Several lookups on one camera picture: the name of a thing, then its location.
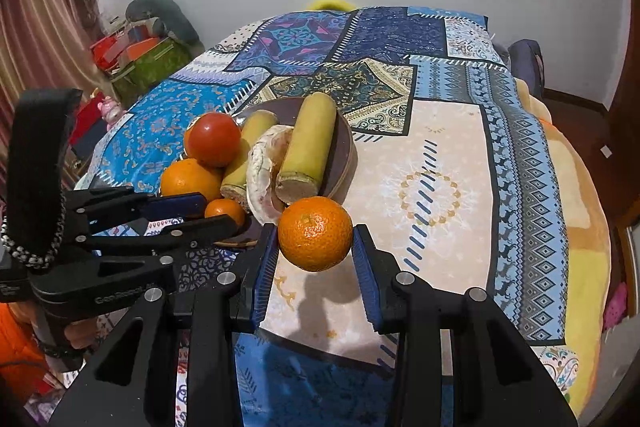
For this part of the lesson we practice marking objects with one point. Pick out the peeled pomelo piece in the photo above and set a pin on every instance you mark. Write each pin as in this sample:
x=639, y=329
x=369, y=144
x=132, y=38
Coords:
x=262, y=181

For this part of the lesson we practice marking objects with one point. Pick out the blue-grey chair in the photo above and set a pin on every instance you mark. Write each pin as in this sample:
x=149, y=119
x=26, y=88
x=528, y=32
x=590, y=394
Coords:
x=526, y=67

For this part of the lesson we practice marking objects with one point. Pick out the wooden door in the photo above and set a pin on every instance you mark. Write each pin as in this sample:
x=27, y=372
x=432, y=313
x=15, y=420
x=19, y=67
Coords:
x=631, y=107

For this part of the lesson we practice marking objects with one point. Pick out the small orange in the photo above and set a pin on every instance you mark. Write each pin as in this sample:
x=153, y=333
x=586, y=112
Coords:
x=226, y=211

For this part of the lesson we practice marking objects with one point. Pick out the pink plush toy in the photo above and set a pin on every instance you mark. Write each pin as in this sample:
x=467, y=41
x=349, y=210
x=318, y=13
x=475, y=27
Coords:
x=111, y=112

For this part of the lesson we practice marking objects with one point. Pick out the orange box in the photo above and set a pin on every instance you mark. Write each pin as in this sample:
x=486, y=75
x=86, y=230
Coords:
x=145, y=49

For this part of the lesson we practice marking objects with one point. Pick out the patchwork printed blanket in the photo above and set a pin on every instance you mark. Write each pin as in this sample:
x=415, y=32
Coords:
x=440, y=187

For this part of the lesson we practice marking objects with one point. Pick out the yellow sugarcane piece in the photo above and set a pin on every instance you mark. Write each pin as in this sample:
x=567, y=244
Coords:
x=307, y=142
x=241, y=172

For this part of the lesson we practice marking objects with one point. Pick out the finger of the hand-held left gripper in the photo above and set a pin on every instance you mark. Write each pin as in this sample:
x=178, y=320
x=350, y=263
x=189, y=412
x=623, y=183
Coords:
x=175, y=205
x=210, y=229

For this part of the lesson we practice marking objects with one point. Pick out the red box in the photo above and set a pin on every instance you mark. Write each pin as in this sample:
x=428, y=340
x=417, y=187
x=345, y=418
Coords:
x=107, y=52

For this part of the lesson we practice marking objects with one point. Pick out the yellow fleece blanket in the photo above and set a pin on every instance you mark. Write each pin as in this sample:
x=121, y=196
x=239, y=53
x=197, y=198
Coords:
x=585, y=232

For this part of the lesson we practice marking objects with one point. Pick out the small white floor item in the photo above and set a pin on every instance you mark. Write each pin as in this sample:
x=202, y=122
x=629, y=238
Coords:
x=606, y=151

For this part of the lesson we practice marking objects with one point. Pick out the green storage box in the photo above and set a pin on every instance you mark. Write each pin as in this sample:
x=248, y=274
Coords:
x=150, y=72

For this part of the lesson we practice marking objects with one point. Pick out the pink item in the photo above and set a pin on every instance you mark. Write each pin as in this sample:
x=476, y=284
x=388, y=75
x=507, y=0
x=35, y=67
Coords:
x=615, y=307

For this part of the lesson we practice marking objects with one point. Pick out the person's left hand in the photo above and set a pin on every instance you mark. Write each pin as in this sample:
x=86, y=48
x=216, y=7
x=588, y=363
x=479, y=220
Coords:
x=79, y=335

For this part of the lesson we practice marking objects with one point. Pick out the large stickered orange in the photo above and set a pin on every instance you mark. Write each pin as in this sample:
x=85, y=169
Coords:
x=315, y=234

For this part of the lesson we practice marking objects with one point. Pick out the red tomato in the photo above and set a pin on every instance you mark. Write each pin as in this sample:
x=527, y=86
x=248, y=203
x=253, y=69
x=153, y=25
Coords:
x=214, y=139

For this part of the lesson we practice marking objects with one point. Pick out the striped curtain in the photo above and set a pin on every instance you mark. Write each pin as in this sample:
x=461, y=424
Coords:
x=45, y=32

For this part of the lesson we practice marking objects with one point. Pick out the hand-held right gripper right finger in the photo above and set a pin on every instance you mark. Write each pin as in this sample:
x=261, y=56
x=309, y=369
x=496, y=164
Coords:
x=367, y=284

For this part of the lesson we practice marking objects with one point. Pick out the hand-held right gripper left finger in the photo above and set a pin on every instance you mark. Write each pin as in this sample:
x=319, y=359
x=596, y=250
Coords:
x=265, y=279

